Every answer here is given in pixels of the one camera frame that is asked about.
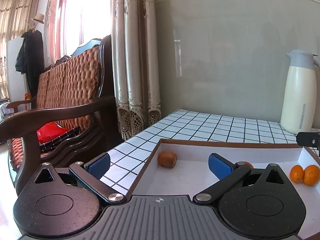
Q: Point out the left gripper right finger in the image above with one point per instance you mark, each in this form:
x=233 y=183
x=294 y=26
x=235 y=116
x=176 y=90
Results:
x=229 y=174

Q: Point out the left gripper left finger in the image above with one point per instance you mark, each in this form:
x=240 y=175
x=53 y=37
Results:
x=88 y=176

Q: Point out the large orange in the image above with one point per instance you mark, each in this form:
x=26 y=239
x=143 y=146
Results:
x=311 y=175

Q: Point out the carrot top piece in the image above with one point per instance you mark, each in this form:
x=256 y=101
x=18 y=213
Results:
x=167 y=159

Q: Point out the small orange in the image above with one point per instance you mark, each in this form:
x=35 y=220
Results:
x=296 y=174

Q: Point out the cream thermos jug grey lid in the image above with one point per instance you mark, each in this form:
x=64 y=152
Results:
x=300 y=95

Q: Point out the white black checked tablecloth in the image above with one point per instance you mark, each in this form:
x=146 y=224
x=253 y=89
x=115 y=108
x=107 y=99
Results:
x=128 y=158

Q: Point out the black checked cushion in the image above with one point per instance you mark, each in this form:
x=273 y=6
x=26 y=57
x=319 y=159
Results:
x=51 y=145

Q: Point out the dark wooden bench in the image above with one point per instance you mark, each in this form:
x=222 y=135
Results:
x=101 y=135

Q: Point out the brown box white interior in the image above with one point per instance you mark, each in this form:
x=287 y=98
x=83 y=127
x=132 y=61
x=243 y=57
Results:
x=160 y=197

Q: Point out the red cloth on bench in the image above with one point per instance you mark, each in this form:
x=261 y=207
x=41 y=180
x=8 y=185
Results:
x=49 y=132

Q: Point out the beige lace curtain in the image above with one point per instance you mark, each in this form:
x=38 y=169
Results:
x=135 y=65

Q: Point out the woven rattan bench cushion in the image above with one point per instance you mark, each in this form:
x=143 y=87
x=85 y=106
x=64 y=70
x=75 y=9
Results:
x=69 y=84

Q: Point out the white refrigerator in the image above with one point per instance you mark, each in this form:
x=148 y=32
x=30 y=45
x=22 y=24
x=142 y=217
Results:
x=16 y=80

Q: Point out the black hanging jacket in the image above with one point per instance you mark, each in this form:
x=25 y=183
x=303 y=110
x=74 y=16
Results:
x=30 y=59

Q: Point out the straw hat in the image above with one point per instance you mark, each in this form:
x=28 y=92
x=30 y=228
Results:
x=39 y=18

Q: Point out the far beige curtain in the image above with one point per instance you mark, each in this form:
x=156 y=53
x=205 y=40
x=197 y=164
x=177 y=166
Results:
x=15 y=20

